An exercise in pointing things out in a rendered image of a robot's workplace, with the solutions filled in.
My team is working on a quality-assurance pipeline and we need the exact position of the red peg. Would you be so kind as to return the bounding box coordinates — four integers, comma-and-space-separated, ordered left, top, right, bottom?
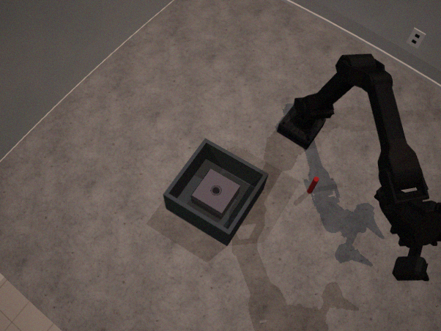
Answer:
307, 176, 319, 194

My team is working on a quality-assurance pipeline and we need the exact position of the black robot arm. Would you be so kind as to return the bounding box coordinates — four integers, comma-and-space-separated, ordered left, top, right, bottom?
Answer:
290, 53, 441, 245

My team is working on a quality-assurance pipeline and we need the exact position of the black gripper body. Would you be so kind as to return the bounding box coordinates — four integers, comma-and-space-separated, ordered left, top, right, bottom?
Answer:
390, 201, 437, 280

